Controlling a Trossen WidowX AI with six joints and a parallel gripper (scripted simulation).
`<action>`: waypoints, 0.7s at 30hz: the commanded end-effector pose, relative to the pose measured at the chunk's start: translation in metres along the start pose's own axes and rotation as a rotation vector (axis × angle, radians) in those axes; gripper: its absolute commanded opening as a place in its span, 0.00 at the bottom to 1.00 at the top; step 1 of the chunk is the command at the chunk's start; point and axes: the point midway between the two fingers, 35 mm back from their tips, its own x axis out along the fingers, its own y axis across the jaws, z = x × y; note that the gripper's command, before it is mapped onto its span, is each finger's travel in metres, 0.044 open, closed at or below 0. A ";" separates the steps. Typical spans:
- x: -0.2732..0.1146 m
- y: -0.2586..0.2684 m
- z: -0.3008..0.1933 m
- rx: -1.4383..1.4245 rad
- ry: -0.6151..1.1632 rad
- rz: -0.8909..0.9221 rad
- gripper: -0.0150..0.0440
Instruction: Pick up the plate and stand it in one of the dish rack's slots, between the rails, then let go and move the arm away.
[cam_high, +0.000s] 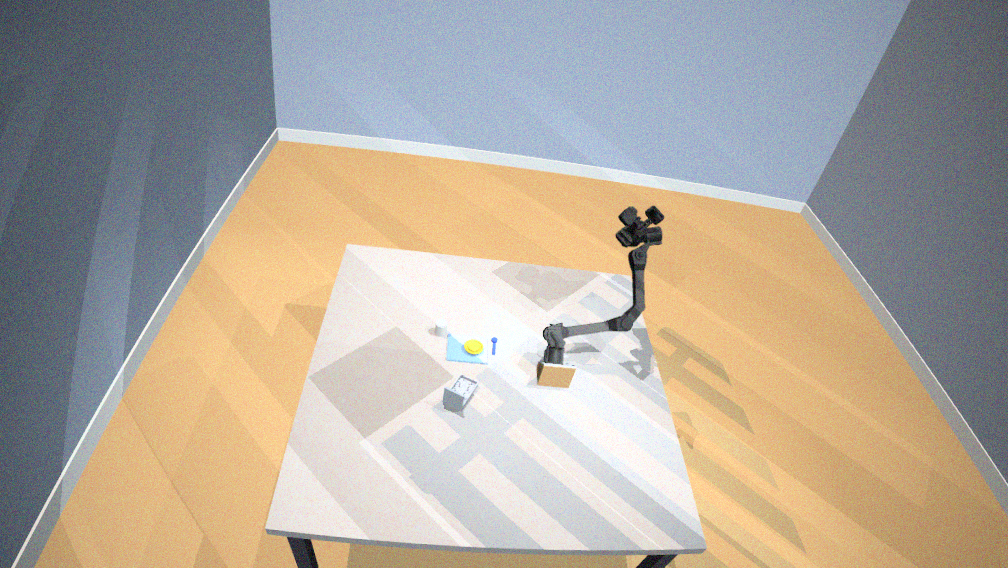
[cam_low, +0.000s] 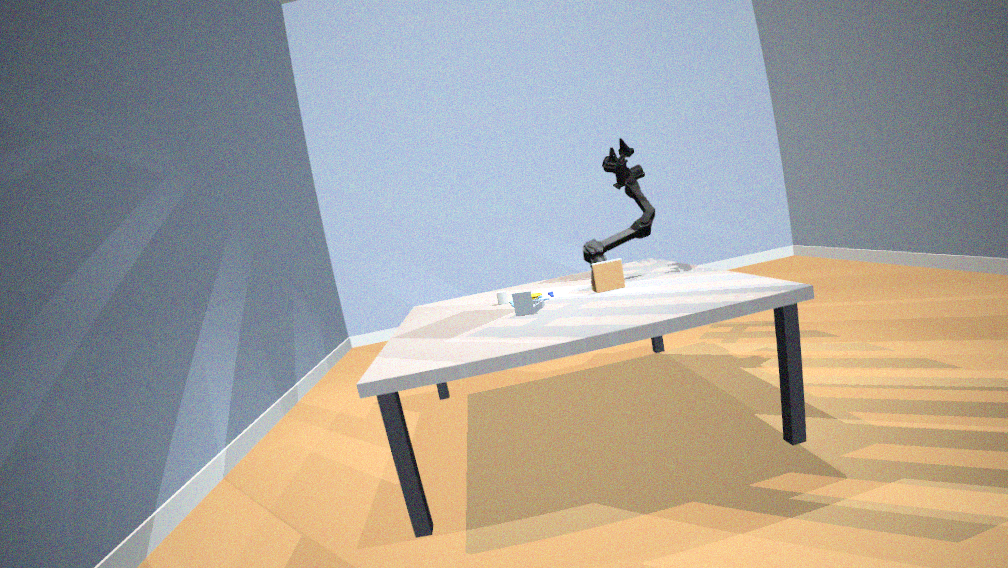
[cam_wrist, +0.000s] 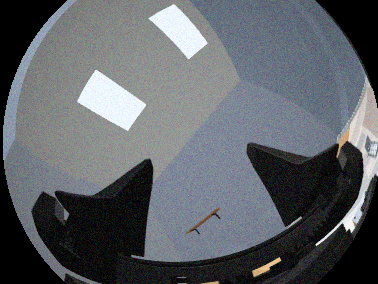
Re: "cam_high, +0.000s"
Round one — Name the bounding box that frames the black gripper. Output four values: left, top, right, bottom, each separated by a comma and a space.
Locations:
616, 206, 664, 248

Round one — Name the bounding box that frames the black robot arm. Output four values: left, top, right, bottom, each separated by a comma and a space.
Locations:
543, 206, 662, 365

